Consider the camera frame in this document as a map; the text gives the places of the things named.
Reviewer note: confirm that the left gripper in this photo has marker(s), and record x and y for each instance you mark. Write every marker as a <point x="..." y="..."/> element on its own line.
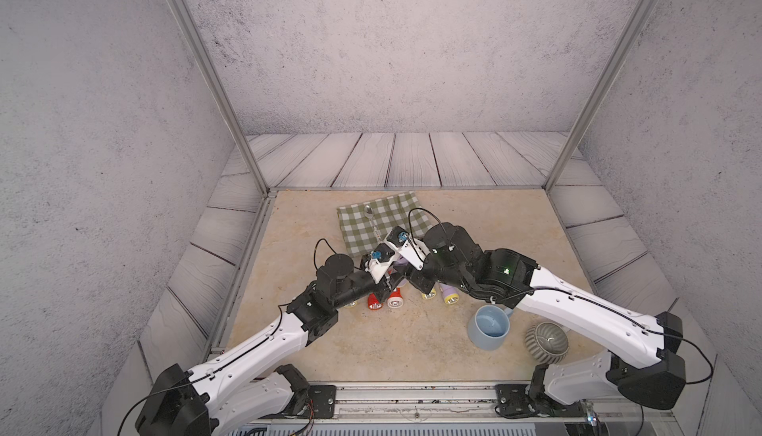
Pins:
<point x="388" y="284"/>

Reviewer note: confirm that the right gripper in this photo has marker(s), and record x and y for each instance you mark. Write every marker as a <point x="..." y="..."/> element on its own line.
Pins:
<point x="416" y="277"/>

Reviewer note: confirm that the red flashlight with logo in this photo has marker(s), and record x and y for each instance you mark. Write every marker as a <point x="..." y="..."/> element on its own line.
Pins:
<point x="395" y="300"/>

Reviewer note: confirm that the purple flashlight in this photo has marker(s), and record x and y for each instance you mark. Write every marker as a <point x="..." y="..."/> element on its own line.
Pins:
<point x="450" y="294"/>
<point x="399" y="269"/>

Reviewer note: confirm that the purple flashlight bottom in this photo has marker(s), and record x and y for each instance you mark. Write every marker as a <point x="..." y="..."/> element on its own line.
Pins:
<point x="450" y="294"/>

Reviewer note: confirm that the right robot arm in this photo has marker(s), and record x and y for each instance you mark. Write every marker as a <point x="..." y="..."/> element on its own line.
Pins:
<point x="639" y="360"/>

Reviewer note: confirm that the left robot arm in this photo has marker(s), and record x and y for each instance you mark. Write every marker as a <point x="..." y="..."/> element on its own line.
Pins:
<point x="251" y="380"/>

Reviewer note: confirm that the green checkered cloth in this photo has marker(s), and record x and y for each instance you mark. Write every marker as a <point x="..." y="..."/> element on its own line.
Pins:
<point x="390" y="212"/>

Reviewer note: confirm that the metal spoon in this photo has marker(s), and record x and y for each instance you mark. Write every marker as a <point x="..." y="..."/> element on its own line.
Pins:
<point x="369" y="214"/>

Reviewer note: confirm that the blue mug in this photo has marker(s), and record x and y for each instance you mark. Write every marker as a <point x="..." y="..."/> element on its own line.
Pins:
<point x="489" y="327"/>

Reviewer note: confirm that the grey ribbed bowl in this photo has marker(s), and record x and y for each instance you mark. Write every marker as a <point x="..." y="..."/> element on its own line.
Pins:
<point x="547" y="342"/>

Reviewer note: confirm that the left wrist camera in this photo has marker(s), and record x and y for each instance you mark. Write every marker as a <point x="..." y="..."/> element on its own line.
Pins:
<point x="379" y="261"/>

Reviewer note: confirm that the metal base rail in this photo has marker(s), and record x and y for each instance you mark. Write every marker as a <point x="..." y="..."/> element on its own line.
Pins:
<point x="456" y="408"/>

